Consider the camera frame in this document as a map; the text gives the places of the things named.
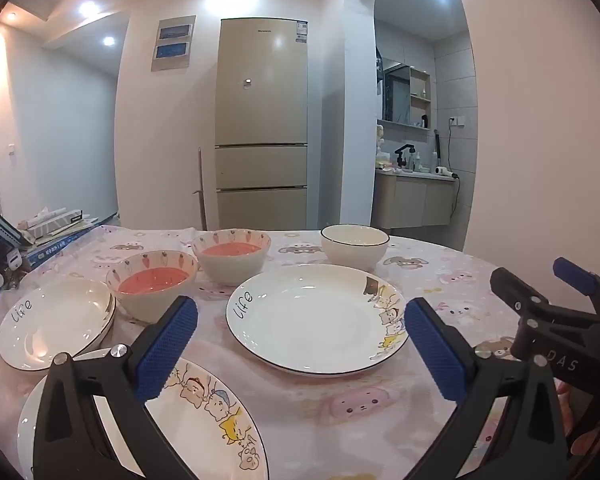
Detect grey wall panel blue windows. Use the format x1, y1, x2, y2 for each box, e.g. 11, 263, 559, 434
151, 15, 197, 73

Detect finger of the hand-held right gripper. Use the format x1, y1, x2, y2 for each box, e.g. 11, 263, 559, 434
490, 266, 582, 332
552, 256, 600, 322

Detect white ribbed black-rimmed bowl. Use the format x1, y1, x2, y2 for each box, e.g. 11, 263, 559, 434
320, 224, 391, 272

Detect blue black striped case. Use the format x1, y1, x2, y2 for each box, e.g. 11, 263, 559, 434
0, 204, 33, 251

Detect blue flat box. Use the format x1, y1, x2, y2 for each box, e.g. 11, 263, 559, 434
27, 220, 103, 273

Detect beige vanity cabinet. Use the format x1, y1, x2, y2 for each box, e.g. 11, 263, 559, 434
372, 167, 456, 228

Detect white cartoon print plate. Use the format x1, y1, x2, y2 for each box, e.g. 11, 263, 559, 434
17, 350, 269, 480
0, 278, 115, 372
225, 263, 411, 376

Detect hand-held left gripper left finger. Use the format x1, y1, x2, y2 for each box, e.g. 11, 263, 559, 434
32, 295, 201, 480

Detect mirror wall cabinet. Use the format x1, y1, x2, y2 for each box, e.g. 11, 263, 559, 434
380, 57, 432, 129

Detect person's right hand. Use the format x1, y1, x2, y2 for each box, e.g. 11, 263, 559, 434
554, 380, 579, 442

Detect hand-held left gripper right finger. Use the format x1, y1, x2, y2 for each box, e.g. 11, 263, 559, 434
404, 296, 571, 480

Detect white striped box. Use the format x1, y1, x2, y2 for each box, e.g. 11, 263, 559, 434
22, 206, 84, 241

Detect beige three-door fridge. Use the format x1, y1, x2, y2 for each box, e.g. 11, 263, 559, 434
214, 17, 311, 231

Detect pink cartoon print tablecloth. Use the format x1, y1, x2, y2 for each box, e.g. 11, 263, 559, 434
0, 225, 600, 480

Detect carrot print pink bowl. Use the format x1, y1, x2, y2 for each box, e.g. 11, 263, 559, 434
105, 250, 199, 323
191, 229, 272, 287

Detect small grey white gadget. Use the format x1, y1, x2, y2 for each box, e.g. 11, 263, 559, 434
5, 247, 27, 291

